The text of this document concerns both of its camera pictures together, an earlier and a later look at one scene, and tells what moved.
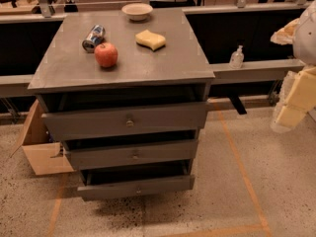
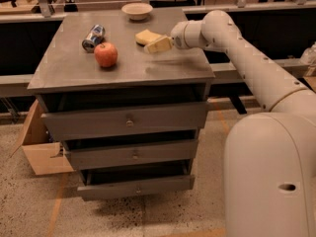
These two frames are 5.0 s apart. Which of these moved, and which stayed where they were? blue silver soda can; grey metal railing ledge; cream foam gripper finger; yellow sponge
Moved: cream foam gripper finger
Stayed: blue silver soda can; yellow sponge; grey metal railing ledge
